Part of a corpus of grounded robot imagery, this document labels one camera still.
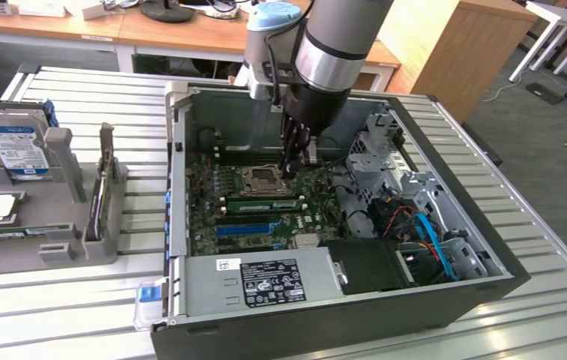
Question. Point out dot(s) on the white table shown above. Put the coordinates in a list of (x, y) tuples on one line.
[(563, 22)]

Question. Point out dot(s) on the black case fan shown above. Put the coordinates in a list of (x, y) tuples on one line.
[(400, 219)]

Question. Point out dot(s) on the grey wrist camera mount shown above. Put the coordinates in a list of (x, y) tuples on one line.
[(260, 80)]

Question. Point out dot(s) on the black power strip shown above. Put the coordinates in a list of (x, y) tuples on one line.
[(543, 93)]

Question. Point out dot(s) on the green motherboard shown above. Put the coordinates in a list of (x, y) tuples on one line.
[(314, 221)]

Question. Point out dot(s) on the open black PC case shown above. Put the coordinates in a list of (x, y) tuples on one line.
[(314, 330)]

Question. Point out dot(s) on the hard disk with blue rails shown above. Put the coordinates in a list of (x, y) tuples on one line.
[(9, 107)]

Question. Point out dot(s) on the graphics card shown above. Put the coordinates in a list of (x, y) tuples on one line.
[(102, 180)]

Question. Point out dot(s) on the wooden desk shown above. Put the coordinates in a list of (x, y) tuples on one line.
[(174, 35)]

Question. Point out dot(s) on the metal disk bay cage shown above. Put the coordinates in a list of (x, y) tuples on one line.
[(414, 176)]

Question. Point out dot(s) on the grey parts rack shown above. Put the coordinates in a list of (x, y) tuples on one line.
[(64, 232)]

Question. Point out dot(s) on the green RAM stick with label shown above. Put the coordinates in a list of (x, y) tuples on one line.
[(262, 206)]

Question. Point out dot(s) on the black monitor base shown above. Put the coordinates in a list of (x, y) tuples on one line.
[(166, 13)]

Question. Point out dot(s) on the clear blue case latch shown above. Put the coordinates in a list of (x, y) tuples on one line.
[(148, 300)]

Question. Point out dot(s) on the blue expansion slot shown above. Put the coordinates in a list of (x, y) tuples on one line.
[(244, 228)]

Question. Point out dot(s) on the small silver chipset heatsink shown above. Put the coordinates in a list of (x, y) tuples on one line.
[(306, 240)]

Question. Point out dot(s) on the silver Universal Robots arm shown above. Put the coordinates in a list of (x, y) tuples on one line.
[(337, 41)]

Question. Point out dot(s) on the wooden cabinet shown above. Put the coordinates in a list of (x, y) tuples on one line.
[(463, 52)]

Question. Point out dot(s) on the grey power supply unit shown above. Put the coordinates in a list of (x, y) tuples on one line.
[(214, 285)]

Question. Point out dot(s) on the CPU socket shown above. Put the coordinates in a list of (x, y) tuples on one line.
[(262, 180)]

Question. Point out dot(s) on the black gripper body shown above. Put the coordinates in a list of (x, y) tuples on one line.
[(317, 108)]

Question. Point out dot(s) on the hard disk with blue label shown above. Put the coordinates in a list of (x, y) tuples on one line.
[(12, 146)]

